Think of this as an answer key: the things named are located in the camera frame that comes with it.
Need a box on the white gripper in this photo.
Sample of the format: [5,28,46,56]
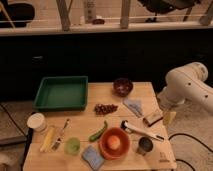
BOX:
[157,95,176,126]

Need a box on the bunch of red grapes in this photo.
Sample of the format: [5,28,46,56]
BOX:
[94,104,118,115]

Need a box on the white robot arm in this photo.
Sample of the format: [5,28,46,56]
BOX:
[157,62,213,125]

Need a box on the metal cup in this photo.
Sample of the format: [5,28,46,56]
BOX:
[137,137,153,156]

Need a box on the green plastic cup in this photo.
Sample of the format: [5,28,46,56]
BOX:
[64,137,80,155]

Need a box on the white cup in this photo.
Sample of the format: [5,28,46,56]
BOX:
[27,113,47,132]

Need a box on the brown wooden block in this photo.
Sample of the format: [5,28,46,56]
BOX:
[143,110,163,127]

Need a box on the light blue cloth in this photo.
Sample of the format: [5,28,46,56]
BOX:
[123,99,142,118]

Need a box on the dark red bowl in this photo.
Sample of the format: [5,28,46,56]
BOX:
[113,78,133,97]

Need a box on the orange bowl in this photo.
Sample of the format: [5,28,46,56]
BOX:
[98,127,130,160]

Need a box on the orange fruit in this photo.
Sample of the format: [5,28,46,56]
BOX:
[107,135,121,150]

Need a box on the blue sponge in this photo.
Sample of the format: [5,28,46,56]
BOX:
[82,146,104,171]

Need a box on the black office chair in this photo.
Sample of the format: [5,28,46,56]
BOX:
[137,0,201,23]

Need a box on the green plastic tray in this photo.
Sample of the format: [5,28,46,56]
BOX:
[34,76,88,111]

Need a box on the small brush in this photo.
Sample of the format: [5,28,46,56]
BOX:
[52,119,70,150]

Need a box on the black cable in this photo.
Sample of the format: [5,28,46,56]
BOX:
[168,132,213,171]

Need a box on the white black handled tool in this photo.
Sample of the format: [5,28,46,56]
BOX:
[120,120,164,141]

